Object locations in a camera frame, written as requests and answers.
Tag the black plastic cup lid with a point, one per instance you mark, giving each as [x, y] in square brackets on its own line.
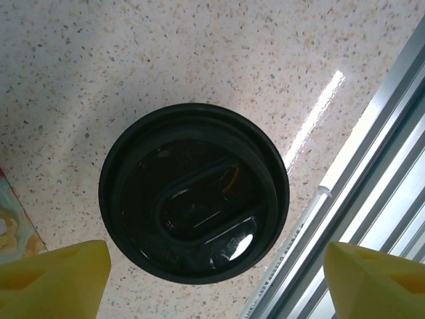
[192, 199]

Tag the aluminium mounting rail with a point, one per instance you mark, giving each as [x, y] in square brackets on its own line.
[382, 166]

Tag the painted paper gift bag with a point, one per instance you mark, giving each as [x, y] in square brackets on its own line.
[13, 216]

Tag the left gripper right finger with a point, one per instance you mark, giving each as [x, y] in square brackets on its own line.
[382, 289]

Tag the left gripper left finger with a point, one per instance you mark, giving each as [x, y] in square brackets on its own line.
[50, 285]

